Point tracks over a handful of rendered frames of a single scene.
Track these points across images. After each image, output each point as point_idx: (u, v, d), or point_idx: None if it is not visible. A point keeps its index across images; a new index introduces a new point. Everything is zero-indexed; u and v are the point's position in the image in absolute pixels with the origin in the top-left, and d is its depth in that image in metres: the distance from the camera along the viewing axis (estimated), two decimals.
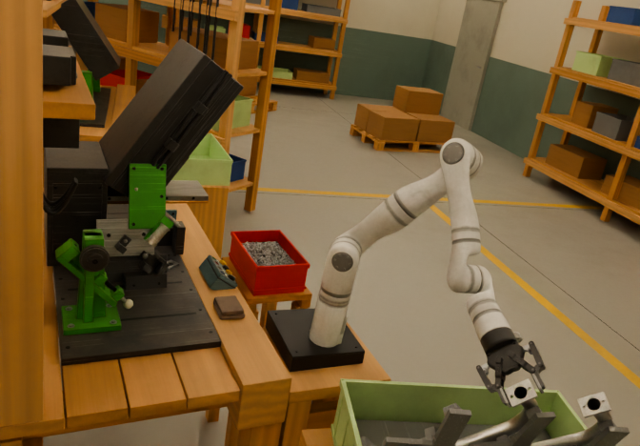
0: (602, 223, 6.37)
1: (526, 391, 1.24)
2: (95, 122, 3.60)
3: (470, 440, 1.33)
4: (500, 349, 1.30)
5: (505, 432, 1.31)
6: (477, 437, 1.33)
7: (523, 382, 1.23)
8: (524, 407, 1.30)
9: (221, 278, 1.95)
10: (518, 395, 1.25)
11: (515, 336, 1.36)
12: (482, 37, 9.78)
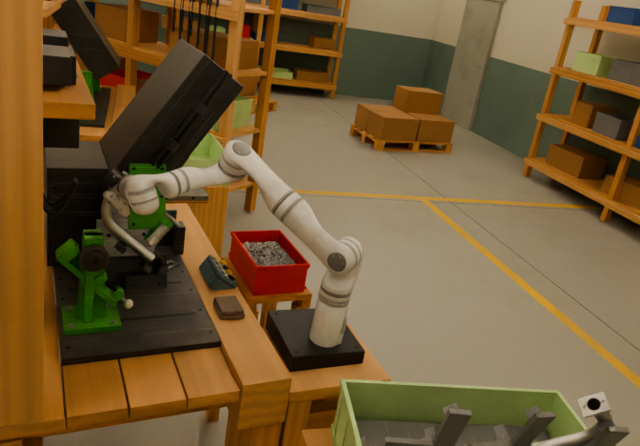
0: (602, 223, 6.37)
1: None
2: (95, 122, 3.60)
3: (137, 241, 1.86)
4: None
5: (117, 226, 1.83)
6: (133, 237, 1.85)
7: None
8: (109, 207, 1.79)
9: (221, 278, 1.95)
10: None
11: (110, 191, 1.66)
12: (482, 37, 9.78)
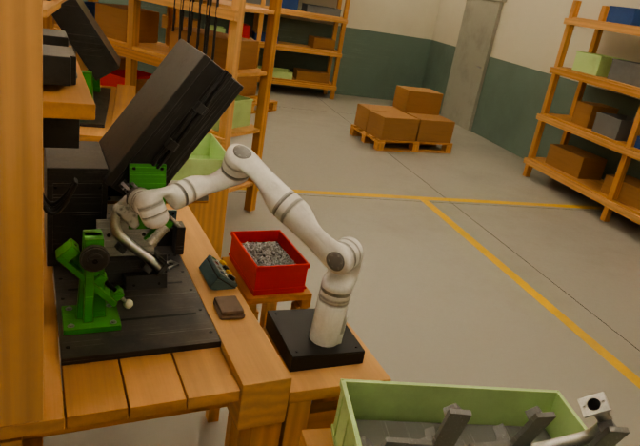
0: (602, 223, 6.37)
1: None
2: (95, 122, 3.60)
3: (146, 251, 1.90)
4: None
5: (126, 235, 1.87)
6: (142, 247, 1.89)
7: (135, 188, 1.84)
8: (117, 217, 1.83)
9: (221, 278, 1.95)
10: None
11: (120, 203, 1.70)
12: (482, 37, 9.78)
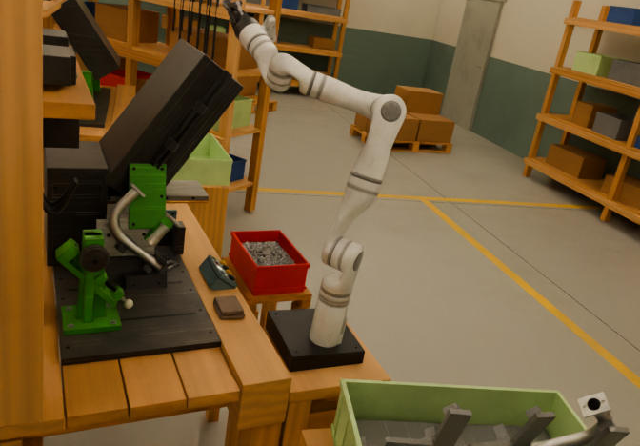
0: (602, 223, 6.37)
1: (129, 194, 1.84)
2: (95, 122, 3.60)
3: (146, 251, 1.90)
4: None
5: (125, 236, 1.87)
6: (141, 247, 1.89)
7: (134, 188, 1.84)
8: (117, 218, 1.83)
9: (221, 278, 1.95)
10: (132, 199, 1.85)
11: None
12: (482, 37, 9.78)
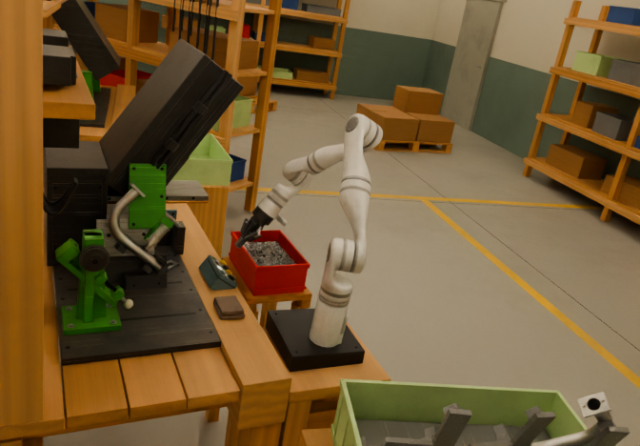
0: (602, 223, 6.37)
1: (129, 194, 1.84)
2: (95, 122, 3.60)
3: (146, 251, 1.90)
4: (256, 217, 2.07)
5: (125, 236, 1.87)
6: (141, 247, 1.89)
7: (134, 188, 1.84)
8: (117, 218, 1.83)
9: (221, 278, 1.95)
10: (132, 199, 1.85)
11: (279, 221, 2.07)
12: (482, 37, 9.78)
